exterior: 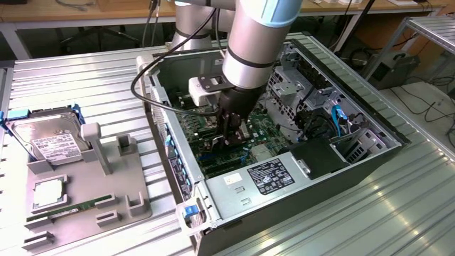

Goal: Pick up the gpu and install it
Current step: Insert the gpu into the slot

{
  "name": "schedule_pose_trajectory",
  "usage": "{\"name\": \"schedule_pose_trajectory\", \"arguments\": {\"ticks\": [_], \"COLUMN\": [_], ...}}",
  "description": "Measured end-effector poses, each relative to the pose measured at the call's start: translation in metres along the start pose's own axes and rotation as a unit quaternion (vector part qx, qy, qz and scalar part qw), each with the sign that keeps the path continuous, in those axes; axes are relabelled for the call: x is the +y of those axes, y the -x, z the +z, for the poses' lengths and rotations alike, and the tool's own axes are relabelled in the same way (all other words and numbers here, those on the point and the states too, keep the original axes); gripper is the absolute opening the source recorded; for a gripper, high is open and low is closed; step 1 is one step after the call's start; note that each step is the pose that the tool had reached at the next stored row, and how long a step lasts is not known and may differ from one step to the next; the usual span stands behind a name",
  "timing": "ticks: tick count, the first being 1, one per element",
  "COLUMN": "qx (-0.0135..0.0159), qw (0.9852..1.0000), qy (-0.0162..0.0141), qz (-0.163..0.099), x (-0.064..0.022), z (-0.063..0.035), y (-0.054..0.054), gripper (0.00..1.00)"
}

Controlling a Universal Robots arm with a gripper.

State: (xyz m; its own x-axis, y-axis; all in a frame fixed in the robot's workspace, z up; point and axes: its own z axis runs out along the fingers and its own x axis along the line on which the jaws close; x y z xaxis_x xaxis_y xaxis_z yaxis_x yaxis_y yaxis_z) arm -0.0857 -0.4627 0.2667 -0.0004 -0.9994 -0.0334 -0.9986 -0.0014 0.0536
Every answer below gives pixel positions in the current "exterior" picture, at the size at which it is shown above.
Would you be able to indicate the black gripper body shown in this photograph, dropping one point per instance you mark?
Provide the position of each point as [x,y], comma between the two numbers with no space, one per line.
[239,100]

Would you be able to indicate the black graphics card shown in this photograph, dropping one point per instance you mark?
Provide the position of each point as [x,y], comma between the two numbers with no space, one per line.
[217,146]

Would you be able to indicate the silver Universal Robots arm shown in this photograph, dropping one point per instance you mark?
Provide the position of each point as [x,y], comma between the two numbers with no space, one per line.
[248,48]

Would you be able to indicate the green motherboard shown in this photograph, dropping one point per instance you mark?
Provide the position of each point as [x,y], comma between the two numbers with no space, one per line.
[263,133]

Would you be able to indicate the silver metal drive cage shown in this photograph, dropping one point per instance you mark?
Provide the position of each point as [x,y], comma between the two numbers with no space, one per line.
[301,77]

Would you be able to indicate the silver power supply unit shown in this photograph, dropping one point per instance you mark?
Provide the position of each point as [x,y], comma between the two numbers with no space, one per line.
[244,186]

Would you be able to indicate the open black PC case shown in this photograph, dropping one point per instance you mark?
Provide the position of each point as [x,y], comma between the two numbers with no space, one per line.
[319,170]

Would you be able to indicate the blue case latch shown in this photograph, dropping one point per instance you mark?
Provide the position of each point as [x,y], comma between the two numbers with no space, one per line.
[188,210]

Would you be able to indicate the grey parts rack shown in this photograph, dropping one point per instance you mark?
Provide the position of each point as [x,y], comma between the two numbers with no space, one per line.
[92,186]

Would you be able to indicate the grey box device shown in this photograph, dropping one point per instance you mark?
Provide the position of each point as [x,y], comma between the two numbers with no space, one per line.
[392,70]

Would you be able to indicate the black office chair base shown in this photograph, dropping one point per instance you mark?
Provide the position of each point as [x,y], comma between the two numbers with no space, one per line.
[98,36]

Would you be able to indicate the hard disk with blue caddy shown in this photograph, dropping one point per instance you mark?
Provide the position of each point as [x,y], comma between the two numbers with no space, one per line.
[45,136]

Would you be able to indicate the wooden desk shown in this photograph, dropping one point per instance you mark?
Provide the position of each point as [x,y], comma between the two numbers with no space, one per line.
[88,12]

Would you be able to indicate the green RAM stick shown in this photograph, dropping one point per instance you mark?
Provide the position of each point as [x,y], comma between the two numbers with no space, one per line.
[66,210]

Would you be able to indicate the silver CPU chip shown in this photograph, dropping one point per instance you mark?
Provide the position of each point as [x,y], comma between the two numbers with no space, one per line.
[48,193]

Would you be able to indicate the metal slat side table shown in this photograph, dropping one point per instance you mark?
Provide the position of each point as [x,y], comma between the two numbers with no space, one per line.
[425,34]

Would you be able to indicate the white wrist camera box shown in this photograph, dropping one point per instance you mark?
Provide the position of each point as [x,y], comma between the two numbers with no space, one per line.
[199,92]

